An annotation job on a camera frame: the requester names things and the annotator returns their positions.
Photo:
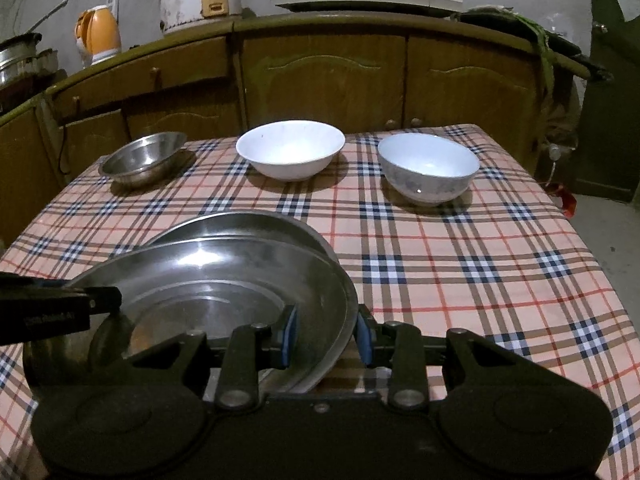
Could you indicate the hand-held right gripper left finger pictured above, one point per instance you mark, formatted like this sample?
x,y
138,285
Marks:
x,y
289,336

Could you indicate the wooden kitchen cabinet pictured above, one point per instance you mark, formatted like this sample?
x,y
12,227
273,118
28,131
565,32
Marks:
x,y
325,75

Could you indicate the orange electric kettle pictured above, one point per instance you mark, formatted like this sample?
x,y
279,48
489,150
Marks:
x,y
102,35

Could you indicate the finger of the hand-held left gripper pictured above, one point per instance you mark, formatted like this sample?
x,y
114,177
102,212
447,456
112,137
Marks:
x,y
30,280
60,312

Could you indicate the green onions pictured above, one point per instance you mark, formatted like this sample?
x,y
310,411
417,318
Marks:
x,y
542,45

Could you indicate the wide white bowl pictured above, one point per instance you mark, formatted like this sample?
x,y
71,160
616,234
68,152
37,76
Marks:
x,y
290,147

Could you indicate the deep white patterned bowl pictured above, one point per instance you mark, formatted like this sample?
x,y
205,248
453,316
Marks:
x,y
425,165

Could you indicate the white power strip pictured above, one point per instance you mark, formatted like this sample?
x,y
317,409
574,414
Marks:
x,y
114,2

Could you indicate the red bag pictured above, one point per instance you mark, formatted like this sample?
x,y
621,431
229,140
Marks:
x,y
565,200

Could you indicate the dark green door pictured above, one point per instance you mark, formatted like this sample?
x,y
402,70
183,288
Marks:
x,y
610,110

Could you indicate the steel plate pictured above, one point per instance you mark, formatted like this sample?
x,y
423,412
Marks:
x,y
225,270
240,227

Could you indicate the large steel bowl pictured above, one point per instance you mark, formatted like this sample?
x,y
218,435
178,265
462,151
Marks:
x,y
140,157

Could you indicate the stacked steel pots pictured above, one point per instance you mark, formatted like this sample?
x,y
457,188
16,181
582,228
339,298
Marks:
x,y
20,57

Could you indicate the plaid tablecloth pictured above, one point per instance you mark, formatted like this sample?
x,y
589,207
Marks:
x,y
450,270

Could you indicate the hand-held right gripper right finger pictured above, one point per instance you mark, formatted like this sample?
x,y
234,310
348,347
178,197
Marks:
x,y
364,342

